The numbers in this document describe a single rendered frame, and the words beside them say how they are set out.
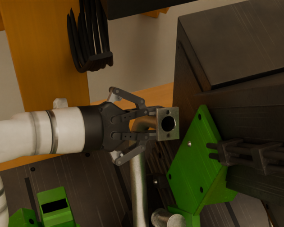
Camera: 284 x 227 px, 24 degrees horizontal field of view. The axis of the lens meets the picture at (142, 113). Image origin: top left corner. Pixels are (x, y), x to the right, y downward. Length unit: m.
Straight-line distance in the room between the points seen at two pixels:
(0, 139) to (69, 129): 0.11
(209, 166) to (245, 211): 0.35
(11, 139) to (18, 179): 0.46
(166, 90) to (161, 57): 1.23
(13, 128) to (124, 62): 1.84
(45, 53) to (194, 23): 0.29
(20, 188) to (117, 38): 1.56
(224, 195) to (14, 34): 0.48
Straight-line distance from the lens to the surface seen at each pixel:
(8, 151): 1.01
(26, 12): 1.19
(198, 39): 1.23
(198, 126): 1.11
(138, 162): 1.23
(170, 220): 1.17
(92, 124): 1.04
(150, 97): 1.59
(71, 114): 1.04
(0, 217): 1.06
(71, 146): 1.04
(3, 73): 2.84
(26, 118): 1.03
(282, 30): 1.27
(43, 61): 1.30
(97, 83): 2.75
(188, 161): 1.15
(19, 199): 1.44
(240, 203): 1.43
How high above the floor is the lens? 2.15
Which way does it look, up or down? 54 degrees down
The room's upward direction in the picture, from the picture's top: straight up
